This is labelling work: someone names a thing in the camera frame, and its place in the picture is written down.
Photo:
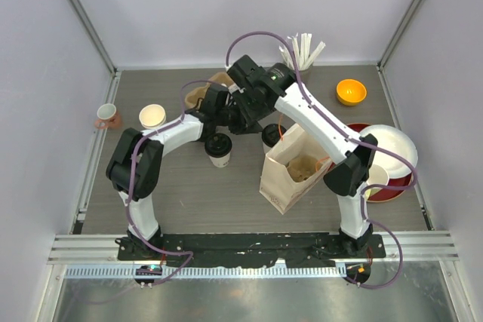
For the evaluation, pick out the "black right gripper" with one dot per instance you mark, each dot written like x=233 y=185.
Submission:
x=252 y=116

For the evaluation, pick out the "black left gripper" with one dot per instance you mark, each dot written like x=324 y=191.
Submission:
x=241 y=127

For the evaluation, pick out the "black cup lid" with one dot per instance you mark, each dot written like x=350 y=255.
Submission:
x=218 y=145
x=270 y=135

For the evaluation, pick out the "paper bag with orange handles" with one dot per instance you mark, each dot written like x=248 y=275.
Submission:
x=276 y=185

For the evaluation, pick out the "brown cardboard cup carrier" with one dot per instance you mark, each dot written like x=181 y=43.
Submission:
x=302 y=167
x=192 y=98

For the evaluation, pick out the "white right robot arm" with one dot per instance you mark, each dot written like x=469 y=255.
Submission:
x=351 y=153

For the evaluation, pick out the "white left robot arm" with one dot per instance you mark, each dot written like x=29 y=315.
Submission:
x=135 y=164

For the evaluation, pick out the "grey straw holder cup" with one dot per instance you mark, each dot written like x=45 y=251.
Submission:
x=305 y=75

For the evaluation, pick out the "stack of white paper cups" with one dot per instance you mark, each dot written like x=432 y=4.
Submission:
x=152 y=116

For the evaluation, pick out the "orange bowl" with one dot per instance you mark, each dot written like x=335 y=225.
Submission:
x=351 y=92

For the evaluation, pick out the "small pink ceramic teacup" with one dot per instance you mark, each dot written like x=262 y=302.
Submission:
x=108 y=117

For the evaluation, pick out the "white paper plate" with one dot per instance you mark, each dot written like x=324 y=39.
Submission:
x=397 y=142

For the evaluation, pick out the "yellow mug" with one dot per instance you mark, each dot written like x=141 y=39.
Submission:
x=377 y=176

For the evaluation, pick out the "red round tray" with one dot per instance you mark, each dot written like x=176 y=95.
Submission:
x=383 y=195

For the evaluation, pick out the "perforated cable duct rail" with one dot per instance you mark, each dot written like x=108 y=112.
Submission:
x=139 y=272

